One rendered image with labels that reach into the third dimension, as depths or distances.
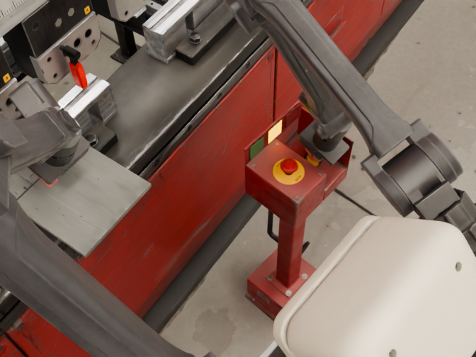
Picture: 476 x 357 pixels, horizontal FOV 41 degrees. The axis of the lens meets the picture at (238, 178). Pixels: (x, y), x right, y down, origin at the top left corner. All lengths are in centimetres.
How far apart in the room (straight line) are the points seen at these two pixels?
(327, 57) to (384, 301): 39
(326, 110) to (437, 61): 163
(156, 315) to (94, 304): 150
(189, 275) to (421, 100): 118
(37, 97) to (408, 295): 65
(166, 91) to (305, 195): 40
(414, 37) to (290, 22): 202
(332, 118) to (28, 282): 83
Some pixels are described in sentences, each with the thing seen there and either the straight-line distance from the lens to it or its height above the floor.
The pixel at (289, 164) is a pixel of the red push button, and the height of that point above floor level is 81.
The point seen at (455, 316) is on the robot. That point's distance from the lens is 73.
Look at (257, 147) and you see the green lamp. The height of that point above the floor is 81.
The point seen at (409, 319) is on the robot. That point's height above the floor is 138.
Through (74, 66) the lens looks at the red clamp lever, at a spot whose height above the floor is 114.
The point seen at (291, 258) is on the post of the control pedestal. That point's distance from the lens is 186.
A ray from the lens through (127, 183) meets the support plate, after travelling 121.
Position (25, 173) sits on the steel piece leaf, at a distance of 127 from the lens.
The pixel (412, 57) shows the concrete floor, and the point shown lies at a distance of 286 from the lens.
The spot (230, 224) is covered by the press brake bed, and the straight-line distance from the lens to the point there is 224.
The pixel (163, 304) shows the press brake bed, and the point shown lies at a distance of 213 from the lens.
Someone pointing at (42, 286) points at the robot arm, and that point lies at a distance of 60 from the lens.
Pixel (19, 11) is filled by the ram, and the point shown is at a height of 128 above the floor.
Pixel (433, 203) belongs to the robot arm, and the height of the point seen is 125.
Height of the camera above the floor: 199
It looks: 56 degrees down
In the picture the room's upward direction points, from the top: 2 degrees counter-clockwise
